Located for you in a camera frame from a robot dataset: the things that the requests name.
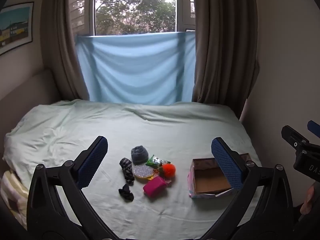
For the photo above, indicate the tree outside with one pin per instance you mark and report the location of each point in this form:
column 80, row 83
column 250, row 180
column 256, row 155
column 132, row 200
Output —
column 135, row 10

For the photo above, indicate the person's right hand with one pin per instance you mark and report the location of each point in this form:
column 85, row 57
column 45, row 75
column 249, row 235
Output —
column 308, row 201

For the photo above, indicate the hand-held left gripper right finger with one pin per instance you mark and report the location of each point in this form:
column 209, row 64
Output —
column 227, row 165

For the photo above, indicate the framed wall picture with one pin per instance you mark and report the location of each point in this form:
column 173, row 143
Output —
column 15, row 27

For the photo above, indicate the brown curtain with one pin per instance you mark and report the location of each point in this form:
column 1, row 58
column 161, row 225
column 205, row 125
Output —
column 225, row 55
column 60, row 55

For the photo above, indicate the black white braided scrunchie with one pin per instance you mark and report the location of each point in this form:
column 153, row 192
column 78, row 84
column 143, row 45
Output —
column 127, row 171

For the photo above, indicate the patterned cardboard box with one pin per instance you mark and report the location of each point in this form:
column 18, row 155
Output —
column 207, row 180

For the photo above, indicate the glittery round pouch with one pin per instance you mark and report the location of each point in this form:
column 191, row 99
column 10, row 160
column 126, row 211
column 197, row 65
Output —
column 143, row 172

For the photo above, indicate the window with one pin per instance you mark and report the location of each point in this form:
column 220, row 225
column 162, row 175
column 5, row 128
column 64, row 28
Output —
column 186, row 5

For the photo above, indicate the green wet wipes packet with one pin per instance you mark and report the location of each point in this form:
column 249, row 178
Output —
column 155, row 162

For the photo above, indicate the grey fluffy cloth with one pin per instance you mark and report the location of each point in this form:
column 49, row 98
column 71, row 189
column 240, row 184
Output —
column 139, row 155

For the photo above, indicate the light blue hanging cloth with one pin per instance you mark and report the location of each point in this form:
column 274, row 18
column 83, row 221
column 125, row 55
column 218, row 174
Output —
column 135, row 75

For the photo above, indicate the striped cream pillow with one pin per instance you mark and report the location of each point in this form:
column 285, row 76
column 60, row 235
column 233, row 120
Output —
column 13, row 195

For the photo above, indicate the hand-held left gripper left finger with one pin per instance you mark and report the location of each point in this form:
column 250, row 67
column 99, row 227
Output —
column 93, row 162

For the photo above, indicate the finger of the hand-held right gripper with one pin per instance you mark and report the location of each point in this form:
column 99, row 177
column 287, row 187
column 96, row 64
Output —
column 293, row 137
column 315, row 128

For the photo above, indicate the orange pompom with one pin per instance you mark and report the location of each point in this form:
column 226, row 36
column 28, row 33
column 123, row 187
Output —
column 168, row 170

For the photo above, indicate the pink pouch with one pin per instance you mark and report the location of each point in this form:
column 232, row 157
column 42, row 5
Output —
column 155, row 187

